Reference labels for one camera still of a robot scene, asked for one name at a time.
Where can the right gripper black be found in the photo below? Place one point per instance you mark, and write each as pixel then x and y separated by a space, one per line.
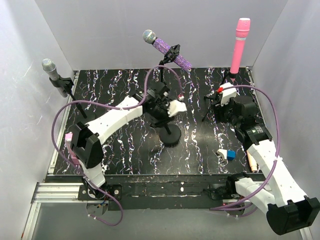
pixel 218 110

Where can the beige peach microphone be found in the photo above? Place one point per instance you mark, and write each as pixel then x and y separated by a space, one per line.
pixel 252 162

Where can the pink plastic block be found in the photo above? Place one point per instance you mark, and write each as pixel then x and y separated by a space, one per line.
pixel 67 140

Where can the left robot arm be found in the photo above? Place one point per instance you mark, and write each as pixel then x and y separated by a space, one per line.
pixel 88 138

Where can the black round-base desk stand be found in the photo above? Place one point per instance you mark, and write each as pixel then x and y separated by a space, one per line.
pixel 169 133

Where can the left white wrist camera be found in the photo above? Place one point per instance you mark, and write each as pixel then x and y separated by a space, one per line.
pixel 176 106

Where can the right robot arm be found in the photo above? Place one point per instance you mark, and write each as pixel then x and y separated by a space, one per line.
pixel 287 207

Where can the silver grey microphone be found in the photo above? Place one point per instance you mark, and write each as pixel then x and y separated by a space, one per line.
pixel 50 68

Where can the purple glitter microphone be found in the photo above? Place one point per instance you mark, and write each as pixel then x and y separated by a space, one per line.
pixel 171 53

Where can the white and blue block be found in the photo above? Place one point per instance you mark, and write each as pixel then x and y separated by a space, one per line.
pixel 225 154

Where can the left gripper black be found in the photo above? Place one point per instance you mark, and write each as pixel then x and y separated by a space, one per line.
pixel 160 122

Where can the pink tall microphone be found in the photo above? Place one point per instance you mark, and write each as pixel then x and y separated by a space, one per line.
pixel 241 33

